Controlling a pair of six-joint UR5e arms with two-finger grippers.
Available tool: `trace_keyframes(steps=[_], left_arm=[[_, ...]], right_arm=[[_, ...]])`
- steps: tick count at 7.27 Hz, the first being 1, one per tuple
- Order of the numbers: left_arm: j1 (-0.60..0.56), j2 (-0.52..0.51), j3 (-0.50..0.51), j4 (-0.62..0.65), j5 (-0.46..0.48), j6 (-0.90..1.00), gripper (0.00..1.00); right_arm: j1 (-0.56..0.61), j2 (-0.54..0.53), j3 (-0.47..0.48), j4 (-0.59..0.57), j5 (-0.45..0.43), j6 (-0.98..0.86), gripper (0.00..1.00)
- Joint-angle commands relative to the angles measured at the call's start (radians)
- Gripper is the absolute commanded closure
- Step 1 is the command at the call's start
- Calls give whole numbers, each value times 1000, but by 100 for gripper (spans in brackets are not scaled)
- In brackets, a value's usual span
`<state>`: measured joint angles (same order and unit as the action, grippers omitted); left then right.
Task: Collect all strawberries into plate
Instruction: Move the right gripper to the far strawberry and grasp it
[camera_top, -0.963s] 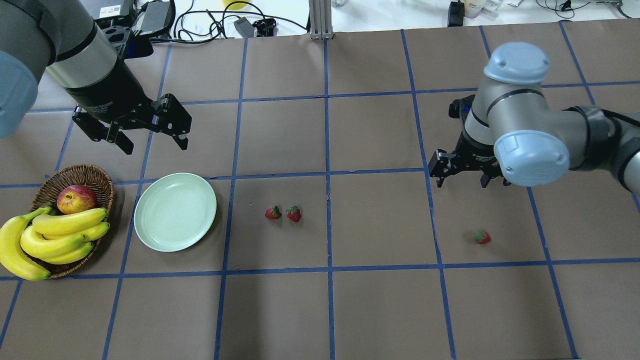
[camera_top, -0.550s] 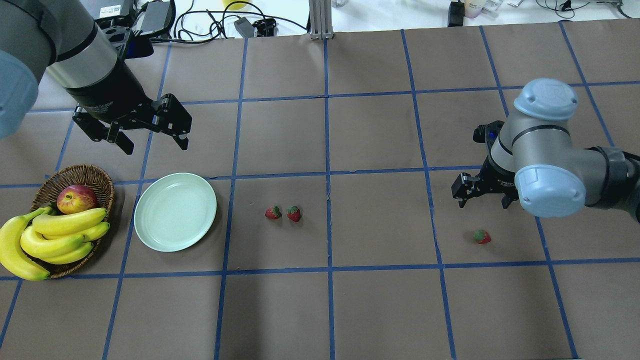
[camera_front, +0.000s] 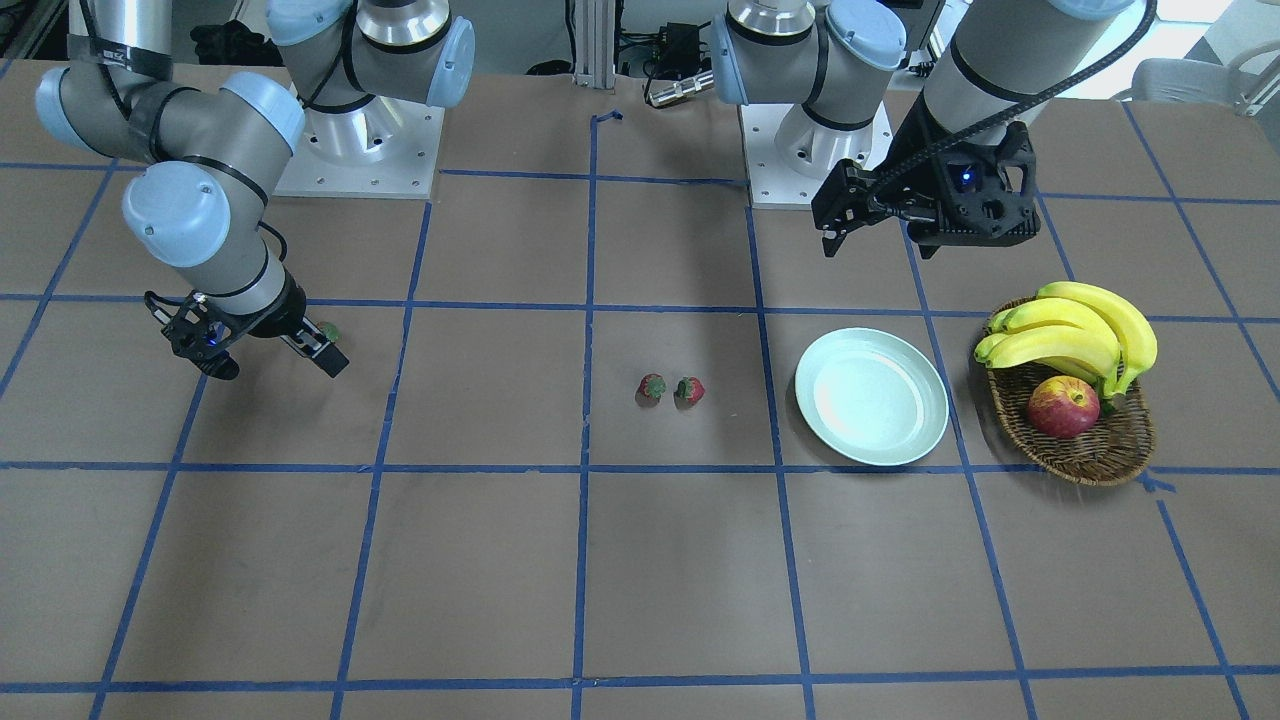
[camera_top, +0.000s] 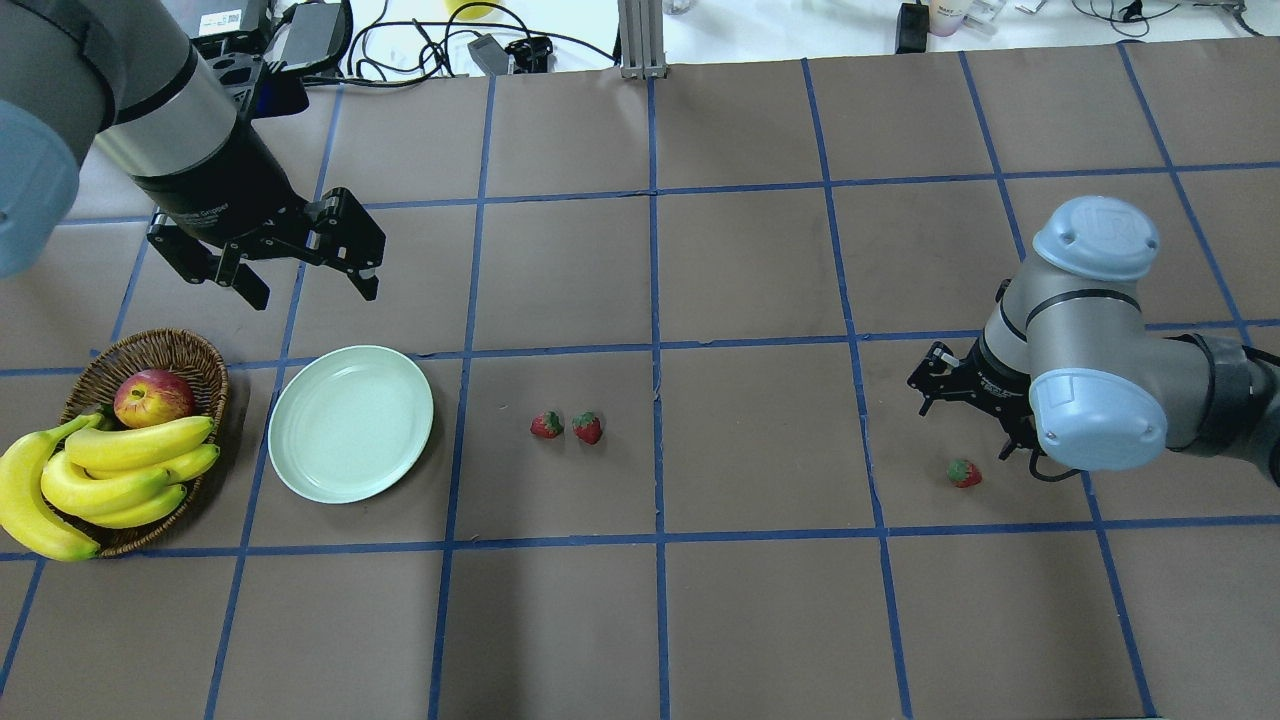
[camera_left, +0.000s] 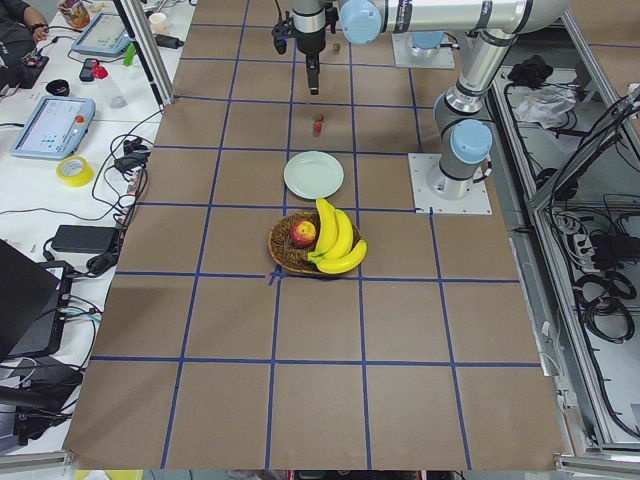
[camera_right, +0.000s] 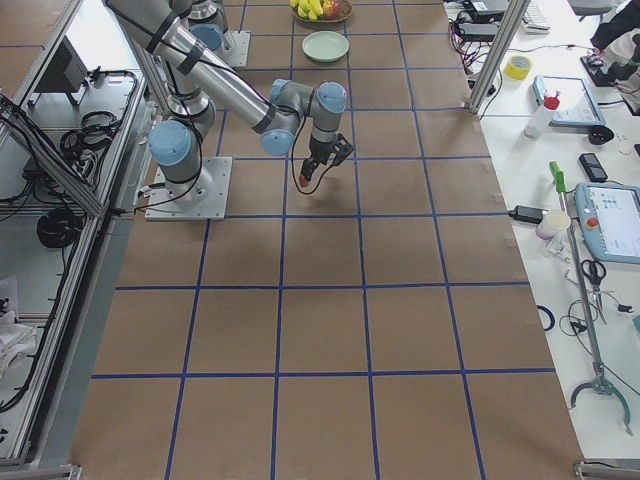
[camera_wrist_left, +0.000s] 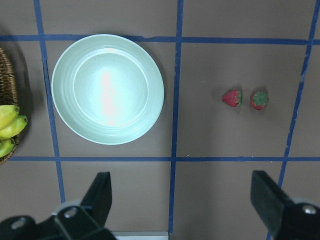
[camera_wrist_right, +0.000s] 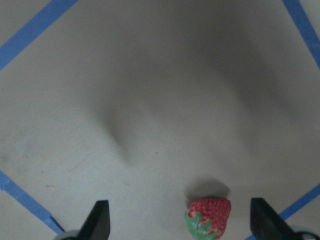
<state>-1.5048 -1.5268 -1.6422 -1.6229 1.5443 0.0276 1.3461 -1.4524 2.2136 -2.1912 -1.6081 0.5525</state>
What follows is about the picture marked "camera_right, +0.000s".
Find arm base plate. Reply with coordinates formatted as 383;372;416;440
221;30;251;68
145;157;233;221

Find black scissors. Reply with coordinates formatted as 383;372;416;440
580;259;607;324

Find yellow banana bunch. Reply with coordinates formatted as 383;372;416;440
289;0;323;20

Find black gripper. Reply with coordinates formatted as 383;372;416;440
298;139;337;189

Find aluminium frame post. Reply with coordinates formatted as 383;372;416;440
467;0;530;114

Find yellow tape roll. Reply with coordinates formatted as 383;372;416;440
504;55;533;81

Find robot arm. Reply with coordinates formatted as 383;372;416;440
105;1;354;189
169;0;231;54

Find paper cup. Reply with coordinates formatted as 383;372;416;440
535;209;571;240

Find light green plate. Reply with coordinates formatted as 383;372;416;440
302;31;350;63

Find long reach grabber tool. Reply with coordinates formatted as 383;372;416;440
549;161;633;436

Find clear bottle red cap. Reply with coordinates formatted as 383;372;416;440
523;91;560;139

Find wicker basket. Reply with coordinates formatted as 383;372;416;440
290;1;353;24

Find red apple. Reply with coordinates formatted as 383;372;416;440
322;0;343;19

